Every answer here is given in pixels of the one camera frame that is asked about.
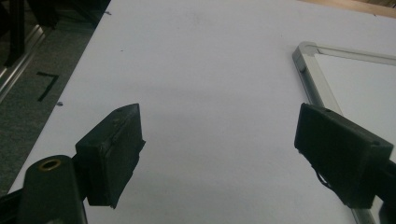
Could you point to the white table cover board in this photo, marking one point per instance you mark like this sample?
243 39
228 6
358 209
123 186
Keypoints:
218 93

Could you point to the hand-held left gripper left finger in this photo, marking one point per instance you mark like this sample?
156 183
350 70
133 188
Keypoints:
109 155

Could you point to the black metal stand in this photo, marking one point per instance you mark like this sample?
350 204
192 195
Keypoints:
16 31

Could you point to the whiteboard with metal frame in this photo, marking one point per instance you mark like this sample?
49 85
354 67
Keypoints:
358 87

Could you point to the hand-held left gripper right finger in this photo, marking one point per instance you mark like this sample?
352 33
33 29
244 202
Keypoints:
339 152

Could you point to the aluminium floor rail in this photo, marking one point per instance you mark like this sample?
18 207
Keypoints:
21 59

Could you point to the wooden table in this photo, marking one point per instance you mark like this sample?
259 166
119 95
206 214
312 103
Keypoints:
358 5

